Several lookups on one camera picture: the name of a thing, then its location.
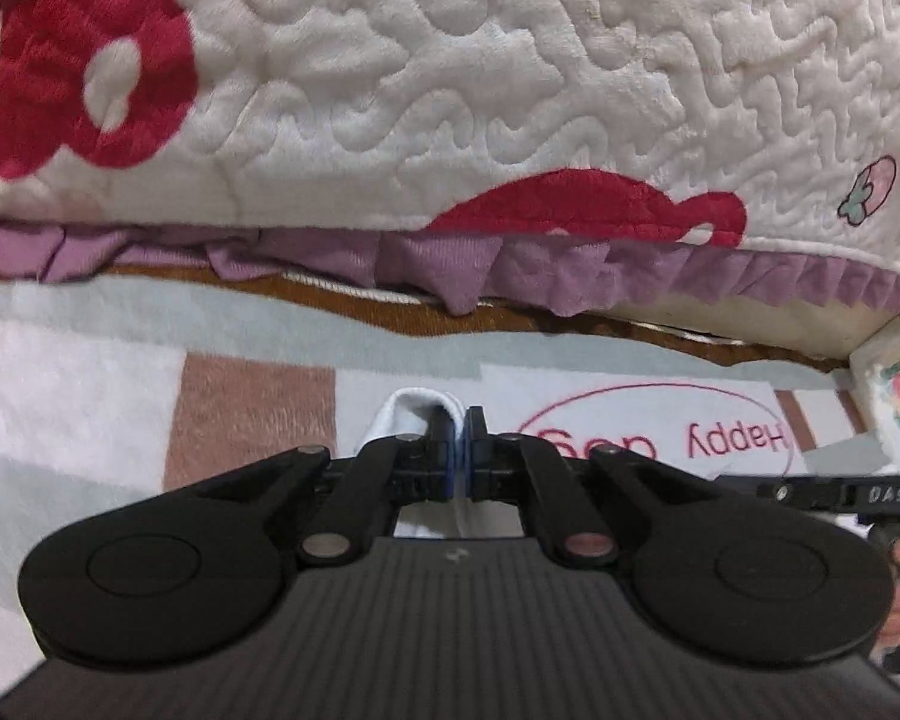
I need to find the white t-shirt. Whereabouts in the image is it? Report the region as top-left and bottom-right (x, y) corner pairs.
(364, 387), (523, 539)

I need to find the floral quilted pillow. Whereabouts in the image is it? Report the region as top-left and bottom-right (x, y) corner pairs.
(850, 317), (900, 445)

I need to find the checkered happy dog blanket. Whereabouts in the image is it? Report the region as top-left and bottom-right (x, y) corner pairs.
(0, 275), (886, 694)

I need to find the red bear quilted blanket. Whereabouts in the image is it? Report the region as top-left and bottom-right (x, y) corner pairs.
(0, 0), (900, 313)

